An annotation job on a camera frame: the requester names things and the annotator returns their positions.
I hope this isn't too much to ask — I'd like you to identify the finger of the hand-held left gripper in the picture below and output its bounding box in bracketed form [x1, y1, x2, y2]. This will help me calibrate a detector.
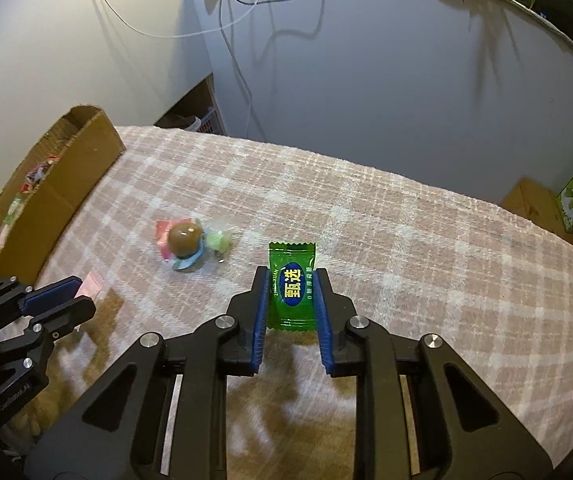
[0, 275, 83, 333]
[0, 296, 97, 428]

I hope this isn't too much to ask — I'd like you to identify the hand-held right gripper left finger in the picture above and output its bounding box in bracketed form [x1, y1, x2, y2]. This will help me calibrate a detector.
[25, 266, 270, 480]

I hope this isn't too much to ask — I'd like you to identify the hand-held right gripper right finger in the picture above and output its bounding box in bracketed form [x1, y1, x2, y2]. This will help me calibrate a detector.
[314, 267, 552, 480]

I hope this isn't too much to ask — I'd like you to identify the pink snack packet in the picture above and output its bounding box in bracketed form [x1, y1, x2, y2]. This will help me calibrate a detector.
[74, 272, 103, 335]

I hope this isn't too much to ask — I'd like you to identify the green candy packet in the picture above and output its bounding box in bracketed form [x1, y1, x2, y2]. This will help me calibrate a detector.
[268, 241, 317, 332]

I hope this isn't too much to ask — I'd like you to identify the brown cardboard box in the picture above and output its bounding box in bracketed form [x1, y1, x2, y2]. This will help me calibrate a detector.
[0, 105, 127, 286]

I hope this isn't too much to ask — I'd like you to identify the pastel candy packet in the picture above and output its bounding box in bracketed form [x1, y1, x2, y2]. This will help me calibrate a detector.
[201, 227, 234, 263]

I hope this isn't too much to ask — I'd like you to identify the burger gummy candy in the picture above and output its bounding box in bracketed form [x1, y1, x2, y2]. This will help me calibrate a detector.
[154, 217, 207, 271]

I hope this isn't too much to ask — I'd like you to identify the plaid tablecloth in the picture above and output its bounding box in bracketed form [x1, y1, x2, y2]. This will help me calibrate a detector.
[0, 125, 573, 480]

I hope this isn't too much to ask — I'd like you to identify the white basket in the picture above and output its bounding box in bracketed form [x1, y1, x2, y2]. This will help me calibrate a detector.
[200, 106, 225, 134]

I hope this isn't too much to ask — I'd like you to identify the small plain cardboard carton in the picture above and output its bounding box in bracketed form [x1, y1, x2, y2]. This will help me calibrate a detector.
[499, 177, 567, 233]

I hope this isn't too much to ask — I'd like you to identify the white cable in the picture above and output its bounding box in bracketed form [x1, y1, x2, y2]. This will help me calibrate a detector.
[81, 0, 267, 141]

